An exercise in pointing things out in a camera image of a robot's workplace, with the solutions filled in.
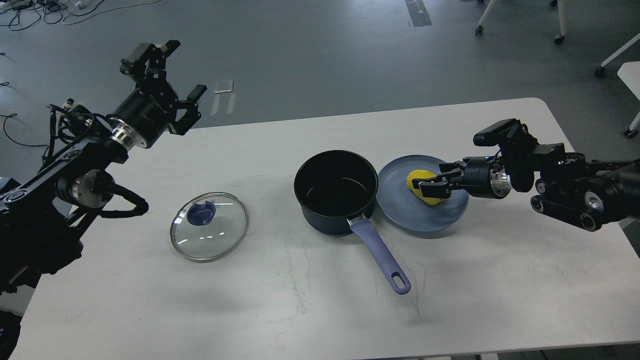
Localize black floor cable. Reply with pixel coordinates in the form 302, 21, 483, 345
0, 52, 51, 149

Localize blue plate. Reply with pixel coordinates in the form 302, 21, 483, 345
376, 154, 470, 233

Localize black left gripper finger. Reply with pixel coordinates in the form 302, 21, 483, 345
169, 84, 208, 136
119, 39, 181, 91

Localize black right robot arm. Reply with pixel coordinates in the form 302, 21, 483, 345
409, 118, 640, 231

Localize yellow potato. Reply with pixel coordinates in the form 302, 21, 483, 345
406, 169, 442, 207

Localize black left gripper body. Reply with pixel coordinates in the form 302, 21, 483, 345
108, 75, 179, 150

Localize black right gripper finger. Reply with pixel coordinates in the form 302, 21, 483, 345
418, 173, 463, 199
438, 161, 467, 179

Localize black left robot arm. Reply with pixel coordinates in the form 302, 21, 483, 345
0, 39, 207, 294

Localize dark blue saucepan purple handle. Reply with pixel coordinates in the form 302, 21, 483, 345
294, 149, 412, 296

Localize white chair legs with casters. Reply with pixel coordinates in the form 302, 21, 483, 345
474, 0, 640, 139

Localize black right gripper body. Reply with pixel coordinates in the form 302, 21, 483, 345
455, 156, 512, 199

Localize glass lid purple knob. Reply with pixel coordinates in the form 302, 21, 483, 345
169, 192, 249, 264

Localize white table corner at right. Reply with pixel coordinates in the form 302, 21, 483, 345
617, 61, 640, 99

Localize cable bundle on floor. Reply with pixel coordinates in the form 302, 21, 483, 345
0, 0, 163, 32

